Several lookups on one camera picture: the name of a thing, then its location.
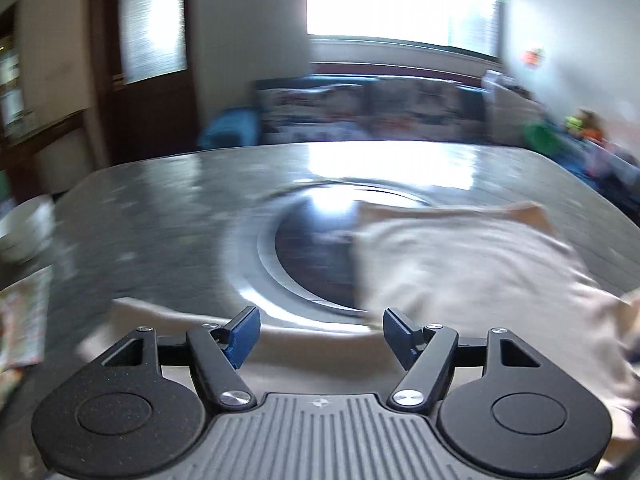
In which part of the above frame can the grey pillow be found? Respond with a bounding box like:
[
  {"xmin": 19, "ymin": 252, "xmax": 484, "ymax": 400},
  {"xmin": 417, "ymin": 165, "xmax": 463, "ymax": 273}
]
[{"xmin": 482, "ymin": 71, "xmax": 545, "ymax": 150}]

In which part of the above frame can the teddy bear toy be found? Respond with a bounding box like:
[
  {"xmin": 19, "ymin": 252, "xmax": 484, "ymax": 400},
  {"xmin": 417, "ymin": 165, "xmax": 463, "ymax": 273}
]
[{"xmin": 565, "ymin": 109, "xmax": 605, "ymax": 144}]

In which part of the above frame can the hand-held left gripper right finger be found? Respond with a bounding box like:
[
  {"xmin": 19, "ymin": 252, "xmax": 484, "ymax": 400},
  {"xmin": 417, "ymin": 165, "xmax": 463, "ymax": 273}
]
[{"xmin": 382, "ymin": 307, "xmax": 546, "ymax": 410}]

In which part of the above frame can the butterfly print cushion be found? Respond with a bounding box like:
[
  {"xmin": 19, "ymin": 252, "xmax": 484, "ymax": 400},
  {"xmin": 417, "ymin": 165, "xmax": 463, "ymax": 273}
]
[
  {"xmin": 367, "ymin": 80, "xmax": 486, "ymax": 142},
  {"xmin": 257, "ymin": 85, "xmax": 369, "ymax": 145}
]

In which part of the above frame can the white bowl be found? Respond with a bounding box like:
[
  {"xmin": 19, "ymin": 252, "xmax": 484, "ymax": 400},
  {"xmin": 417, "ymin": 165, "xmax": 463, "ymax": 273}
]
[{"xmin": 0, "ymin": 195, "xmax": 56, "ymax": 267}]

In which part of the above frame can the cream garment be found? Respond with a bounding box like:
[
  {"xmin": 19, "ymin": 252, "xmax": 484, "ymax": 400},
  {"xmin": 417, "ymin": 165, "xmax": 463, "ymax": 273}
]
[{"xmin": 80, "ymin": 200, "xmax": 640, "ymax": 446}]

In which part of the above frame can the blue bench sofa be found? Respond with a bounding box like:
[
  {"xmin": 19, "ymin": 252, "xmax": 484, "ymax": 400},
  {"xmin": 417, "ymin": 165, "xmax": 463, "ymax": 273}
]
[{"xmin": 199, "ymin": 75, "xmax": 640, "ymax": 201}]

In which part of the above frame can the window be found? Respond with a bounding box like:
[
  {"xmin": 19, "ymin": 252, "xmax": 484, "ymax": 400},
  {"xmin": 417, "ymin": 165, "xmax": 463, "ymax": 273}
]
[{"xmin": 305, "ymin": 0, "xmax": 506, "ymax": 58}]

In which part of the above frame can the round metal table inset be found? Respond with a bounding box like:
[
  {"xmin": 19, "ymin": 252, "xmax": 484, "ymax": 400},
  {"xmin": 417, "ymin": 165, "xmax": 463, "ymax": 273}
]
[{"xmin": 225, "ymin": 180, "xmax": 451, "ymax": 333}]

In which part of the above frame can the brown door with frosted glass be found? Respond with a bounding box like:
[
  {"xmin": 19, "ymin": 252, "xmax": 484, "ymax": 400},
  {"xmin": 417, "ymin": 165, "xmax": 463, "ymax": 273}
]
[{"xmin": 90, "ymin": 0, "xmax": 201, "ymax": 167}]

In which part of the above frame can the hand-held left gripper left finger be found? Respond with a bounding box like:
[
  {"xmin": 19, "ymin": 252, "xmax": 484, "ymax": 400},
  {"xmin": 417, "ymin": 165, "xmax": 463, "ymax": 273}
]
[{"xmin": 95, "ymin": 306, "xmax": 261, "ymax": 409}]

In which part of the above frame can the green plastic basin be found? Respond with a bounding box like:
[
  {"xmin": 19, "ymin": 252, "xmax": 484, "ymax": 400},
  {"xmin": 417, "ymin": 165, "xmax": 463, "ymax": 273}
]
[{"xmin": 522, "ymin": 122, "xmax": 567, "ymax": 159}]

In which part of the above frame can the colourful magazine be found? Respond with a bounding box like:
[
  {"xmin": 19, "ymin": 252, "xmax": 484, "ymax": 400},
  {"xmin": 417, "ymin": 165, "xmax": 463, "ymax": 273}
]
[{"xmin": 0, "ymin": 265, "xmax": 54, "ymax": 373}]

